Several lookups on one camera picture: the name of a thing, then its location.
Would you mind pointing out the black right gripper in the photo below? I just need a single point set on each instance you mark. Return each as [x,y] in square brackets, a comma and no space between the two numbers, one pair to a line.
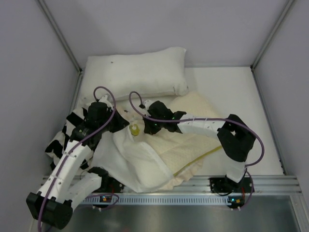
[149,124]

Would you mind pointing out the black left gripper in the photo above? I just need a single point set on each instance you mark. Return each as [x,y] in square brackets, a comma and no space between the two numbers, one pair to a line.
[116,121]

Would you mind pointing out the cream yellow-edged pillow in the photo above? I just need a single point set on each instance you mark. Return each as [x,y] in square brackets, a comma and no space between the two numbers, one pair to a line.
[182,153]

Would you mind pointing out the grey plush cream-frilled pillowcase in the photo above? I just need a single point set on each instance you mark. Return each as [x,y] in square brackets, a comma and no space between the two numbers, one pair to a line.
[134,163]

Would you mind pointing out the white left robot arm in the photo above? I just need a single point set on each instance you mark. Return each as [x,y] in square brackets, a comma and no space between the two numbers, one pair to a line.
[55,202]

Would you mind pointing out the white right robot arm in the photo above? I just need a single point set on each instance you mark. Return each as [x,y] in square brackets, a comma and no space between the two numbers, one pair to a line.
[234,136]

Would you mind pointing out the white plain pillow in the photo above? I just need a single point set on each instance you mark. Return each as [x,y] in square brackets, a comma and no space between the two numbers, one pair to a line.
[153,74]

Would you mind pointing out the black white striped cloth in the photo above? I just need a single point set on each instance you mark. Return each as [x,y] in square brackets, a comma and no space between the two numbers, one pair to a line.
[59,143]

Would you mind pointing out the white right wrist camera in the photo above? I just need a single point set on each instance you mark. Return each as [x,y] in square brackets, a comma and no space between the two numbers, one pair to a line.
[146,104]

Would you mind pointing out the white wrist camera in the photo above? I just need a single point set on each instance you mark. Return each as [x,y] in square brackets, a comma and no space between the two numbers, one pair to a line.
[107,99]
[146,104]

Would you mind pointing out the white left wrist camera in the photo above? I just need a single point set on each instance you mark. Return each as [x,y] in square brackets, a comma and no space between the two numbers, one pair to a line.
[107,99]

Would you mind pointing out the left corner aluminium post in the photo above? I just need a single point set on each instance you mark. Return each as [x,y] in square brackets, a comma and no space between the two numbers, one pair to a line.
[57,31]

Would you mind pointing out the corner aluminium post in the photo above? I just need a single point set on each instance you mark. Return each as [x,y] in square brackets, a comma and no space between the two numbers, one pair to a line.
[57,31]
[288,6]

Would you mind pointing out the right corner aluminium post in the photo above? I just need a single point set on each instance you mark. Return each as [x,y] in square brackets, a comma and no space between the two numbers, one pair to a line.
[288,6]

